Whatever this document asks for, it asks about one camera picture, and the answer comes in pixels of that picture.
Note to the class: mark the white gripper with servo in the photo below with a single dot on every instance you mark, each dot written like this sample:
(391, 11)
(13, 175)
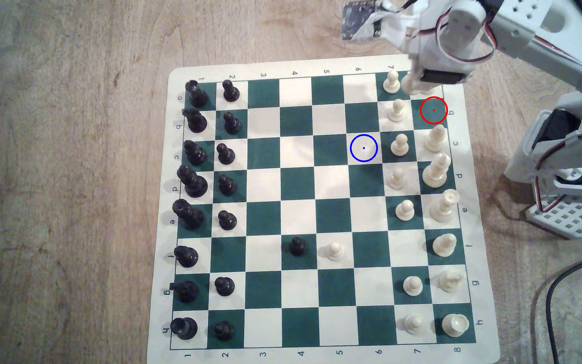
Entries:
(436, 77)

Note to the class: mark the white knight chess piece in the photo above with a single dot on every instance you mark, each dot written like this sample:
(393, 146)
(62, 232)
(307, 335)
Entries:
(450, 280)
(411, 85)

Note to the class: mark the white printed robot arm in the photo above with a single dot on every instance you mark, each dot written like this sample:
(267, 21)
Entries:
(548, 45)

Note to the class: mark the white pawn chess piece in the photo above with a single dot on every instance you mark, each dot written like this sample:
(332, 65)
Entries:
(335, 251)
(397, 178)
(413, 286)
(397, 110)
(391, 82)
(405, 210)
(414, 324)
(399, 145)

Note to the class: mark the white bishop chess piece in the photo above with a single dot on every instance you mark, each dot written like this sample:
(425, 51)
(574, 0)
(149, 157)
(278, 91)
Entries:
(444, 245)
(435, 138)

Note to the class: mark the white queen chess piece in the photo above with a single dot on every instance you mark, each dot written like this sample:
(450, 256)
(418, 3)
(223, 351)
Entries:
(436, 171)

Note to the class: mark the white king chess piece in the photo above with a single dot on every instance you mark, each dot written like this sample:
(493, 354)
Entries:
(444, 206)

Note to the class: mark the green white chess board mat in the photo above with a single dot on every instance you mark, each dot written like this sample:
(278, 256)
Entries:
(296, 182)

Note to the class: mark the black pawn chess piece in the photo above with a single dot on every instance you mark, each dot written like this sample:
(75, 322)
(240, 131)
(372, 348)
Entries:
(226, 154)
(230, 92)
(224, 286)
(224, 330)
(298, 246)
(232, 123)
(227, 185)
(227, 220)

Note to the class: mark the black rook chess piece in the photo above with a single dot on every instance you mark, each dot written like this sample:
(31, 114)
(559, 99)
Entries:
(197, 94)
(184, 328)

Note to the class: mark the black knight chess piece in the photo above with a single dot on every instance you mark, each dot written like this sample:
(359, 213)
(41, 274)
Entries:
(196, 121)
(185, 291)

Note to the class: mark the black bishop chess piece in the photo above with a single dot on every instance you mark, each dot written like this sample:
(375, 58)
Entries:
(195, 153)
(186, 257)

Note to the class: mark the white rook chess piece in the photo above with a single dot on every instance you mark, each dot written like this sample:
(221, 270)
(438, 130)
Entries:
(454, 325)

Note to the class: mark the black queen chess piece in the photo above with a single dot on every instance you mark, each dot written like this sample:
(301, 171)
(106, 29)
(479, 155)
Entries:
(193, 183)

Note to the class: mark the black king chess piece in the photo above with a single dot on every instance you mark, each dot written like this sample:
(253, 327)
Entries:
(189, 215)

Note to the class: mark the small camera circuit board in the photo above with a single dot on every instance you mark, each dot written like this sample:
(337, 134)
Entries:
(359, 23)

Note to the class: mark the white grid base plate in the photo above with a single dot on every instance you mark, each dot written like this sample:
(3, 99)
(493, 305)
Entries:
(564, 220)

